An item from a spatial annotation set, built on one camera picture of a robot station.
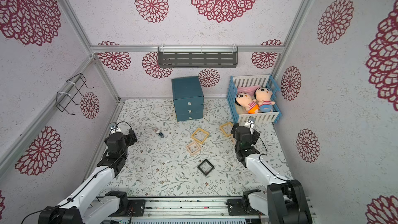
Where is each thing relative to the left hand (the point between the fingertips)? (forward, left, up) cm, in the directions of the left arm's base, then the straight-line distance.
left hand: (123, 133), depth 84 cm
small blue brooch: (+7, -17, -14) cm, 23 cm away
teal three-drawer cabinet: (+20, -35, +6) cm, 41 cm away
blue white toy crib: (+43, -91, -1) cm, 101 cm away
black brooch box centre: (-14, -45, -15) cm, 49 cm away
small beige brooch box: (-2, -38, -15) cm, 41 cm away
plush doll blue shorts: (+28, -83, 0) cm, 87 cm away
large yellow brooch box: (+3, -40, -14) cm, 43 cm away
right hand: (+3, -69, -1) cm, 69 cm away
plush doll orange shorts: (+27, -72, -3) cm, 77 cm away
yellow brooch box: (+15, -58, -15) cm, 61 cm away
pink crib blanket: (+38, -78, -4) cm, 87 cm away
